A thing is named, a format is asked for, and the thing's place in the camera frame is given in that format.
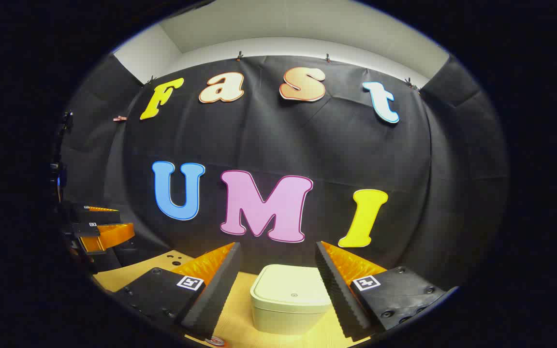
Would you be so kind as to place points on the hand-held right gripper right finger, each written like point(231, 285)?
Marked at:
point(336, 295)

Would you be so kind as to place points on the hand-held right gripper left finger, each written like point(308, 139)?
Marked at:
point(211, 299)

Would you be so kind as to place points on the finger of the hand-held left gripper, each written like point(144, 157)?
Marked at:
point(111, 234)
point(102, 216)

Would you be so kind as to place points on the green desktop garbage bin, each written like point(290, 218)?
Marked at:
point(288, 299)

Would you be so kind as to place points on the wooden desktop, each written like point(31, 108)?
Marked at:
point(234, 316)

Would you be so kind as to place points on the dark upright stand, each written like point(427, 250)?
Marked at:
point(58, 171)

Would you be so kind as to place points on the black backdrop cloth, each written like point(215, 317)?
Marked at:
point(331, 154)

